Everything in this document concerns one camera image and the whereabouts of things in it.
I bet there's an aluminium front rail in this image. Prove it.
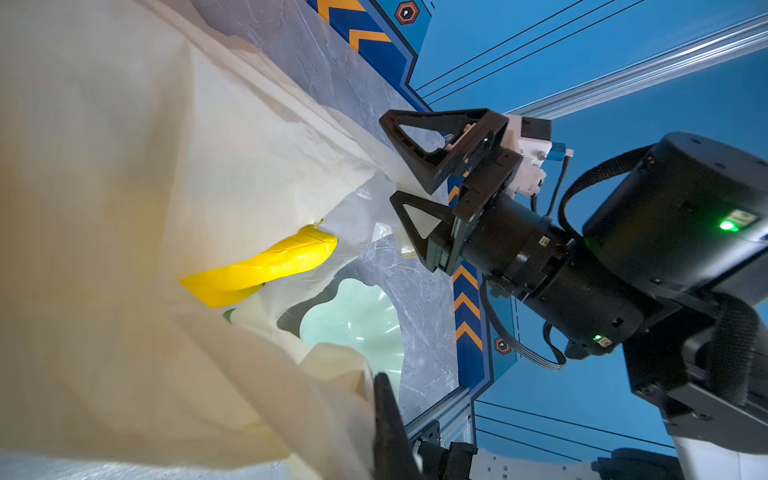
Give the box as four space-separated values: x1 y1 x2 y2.
405 386 476 448

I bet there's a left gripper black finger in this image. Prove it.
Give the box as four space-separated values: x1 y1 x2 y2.
373 373 423 480

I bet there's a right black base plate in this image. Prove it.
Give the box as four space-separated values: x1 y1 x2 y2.
411 420 478 480

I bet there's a light green fruit plate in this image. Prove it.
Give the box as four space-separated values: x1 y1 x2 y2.
277 278 405 396

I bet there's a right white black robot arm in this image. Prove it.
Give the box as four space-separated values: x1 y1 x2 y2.
373 109 767 479

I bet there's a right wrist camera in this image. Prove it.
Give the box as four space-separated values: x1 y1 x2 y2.
501 115 574 198

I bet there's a translucent plastic bag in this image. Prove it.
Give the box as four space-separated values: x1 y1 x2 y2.
1 1 420 479

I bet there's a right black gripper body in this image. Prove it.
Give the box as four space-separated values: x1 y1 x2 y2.
452 145 645 360

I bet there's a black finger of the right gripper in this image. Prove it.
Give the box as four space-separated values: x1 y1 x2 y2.
390 191 454 272
379 109 509 194

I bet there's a yellow banana bunch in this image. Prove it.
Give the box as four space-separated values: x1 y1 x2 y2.
180 225 339 309

